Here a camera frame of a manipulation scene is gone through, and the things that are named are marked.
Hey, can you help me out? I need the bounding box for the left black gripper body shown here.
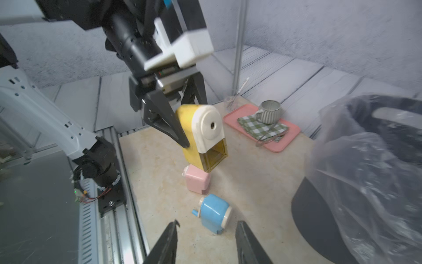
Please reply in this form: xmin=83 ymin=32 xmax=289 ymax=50
xmin=129 ymin=66 xmax=199 ymax=112

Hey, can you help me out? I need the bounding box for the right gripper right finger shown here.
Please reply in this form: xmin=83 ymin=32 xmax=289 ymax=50
xmin=235 ymin=221 xmax=272 ymax=264

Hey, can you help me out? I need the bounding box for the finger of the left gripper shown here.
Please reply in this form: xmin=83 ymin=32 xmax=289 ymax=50
xmin=181 ymin=72 xmax=208 ymax=105
xmin=143 ymin=90 xmax=190 ymax=148

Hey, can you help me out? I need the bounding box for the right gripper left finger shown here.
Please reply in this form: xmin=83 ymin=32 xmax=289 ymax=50
xmin=143 ymin=220 xmax=180 ymax=264

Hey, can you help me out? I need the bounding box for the blue pencil sharpener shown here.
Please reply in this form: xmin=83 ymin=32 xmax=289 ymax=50
xmin=192 ymin=194 xmax=233 ymax=235

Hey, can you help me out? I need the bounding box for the pink pencil sharpener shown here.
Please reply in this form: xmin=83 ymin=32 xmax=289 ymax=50
xmin=182 ymin=165 xmax=211 ymax=195

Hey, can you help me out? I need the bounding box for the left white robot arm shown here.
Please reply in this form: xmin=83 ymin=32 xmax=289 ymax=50
xmin=1 ymin=1 xmax=214 ymax=191

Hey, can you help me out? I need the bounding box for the pink plastic tray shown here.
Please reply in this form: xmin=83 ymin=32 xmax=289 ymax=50
xmin=223 ymin=104 xmax=301 ymax=153

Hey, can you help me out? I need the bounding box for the clear glass with stick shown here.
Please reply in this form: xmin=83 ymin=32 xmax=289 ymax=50
xmin=224 ymin=77 xmax=249 ymax=112

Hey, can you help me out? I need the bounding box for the ribbed grey cup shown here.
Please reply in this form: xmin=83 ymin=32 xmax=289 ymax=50
xmin=254 ymin=100 xmax=283 ymax=125

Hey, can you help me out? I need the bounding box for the green checkered cloth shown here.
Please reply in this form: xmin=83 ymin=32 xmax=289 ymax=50
xmin=237 ymin=115 xmax=289 ymax=140

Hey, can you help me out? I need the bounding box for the dark grey trash bin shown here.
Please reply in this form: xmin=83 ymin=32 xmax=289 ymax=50
xmin=291 ymin=95 xmax=422 ymax=264

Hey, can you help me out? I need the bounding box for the aluminium mounting rail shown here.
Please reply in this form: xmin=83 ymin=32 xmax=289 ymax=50
xmin=96 ymin=127 xmax=149 ymax=264

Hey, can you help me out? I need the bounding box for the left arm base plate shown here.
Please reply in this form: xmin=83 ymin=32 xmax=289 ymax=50
xmin=97 ymin=183 xmax=127 ymax=216

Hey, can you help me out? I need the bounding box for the white slotted cable duct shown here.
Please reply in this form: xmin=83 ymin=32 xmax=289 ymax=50
xmin=78 ymin=179 xmax=99 ymax=264

